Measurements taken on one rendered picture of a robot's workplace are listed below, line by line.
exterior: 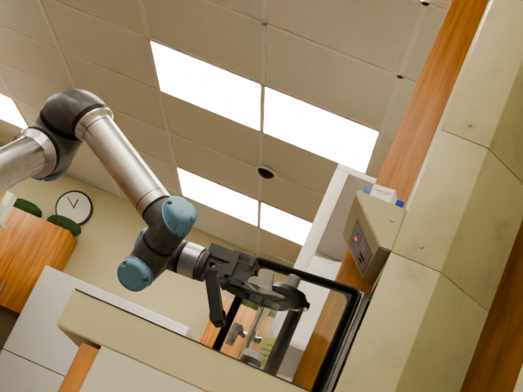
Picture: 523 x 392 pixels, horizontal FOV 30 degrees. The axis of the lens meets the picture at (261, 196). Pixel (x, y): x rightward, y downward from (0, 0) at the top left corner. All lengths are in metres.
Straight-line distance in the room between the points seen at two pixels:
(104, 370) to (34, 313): 6.20
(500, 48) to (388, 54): 1.75
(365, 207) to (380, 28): 1.83
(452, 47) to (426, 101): 0.17
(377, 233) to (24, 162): 0.76
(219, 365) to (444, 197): 1.24
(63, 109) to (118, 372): 1.30
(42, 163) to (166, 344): 1.30
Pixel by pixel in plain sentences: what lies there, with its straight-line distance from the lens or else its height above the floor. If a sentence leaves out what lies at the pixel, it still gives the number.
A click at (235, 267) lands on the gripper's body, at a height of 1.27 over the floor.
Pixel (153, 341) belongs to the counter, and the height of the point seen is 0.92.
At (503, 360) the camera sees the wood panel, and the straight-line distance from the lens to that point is 2.44.
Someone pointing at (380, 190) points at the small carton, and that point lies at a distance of 2.18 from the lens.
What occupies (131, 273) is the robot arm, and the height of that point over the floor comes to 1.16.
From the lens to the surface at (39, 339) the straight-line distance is 7.10.
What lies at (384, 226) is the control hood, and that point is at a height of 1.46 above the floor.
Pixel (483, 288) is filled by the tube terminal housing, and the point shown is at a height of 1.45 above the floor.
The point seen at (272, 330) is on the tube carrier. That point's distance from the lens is 2.05.
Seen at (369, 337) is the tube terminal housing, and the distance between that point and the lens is 2.01.
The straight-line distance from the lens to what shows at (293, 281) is 2.10.
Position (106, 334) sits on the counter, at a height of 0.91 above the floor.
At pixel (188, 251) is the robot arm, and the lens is 2.13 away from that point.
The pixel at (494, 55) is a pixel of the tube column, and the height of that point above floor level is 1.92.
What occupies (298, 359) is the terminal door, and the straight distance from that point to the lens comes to 2.33.
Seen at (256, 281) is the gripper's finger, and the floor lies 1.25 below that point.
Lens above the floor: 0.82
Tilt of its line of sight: 17 degrees up
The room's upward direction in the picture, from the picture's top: 25 degrees clockwise
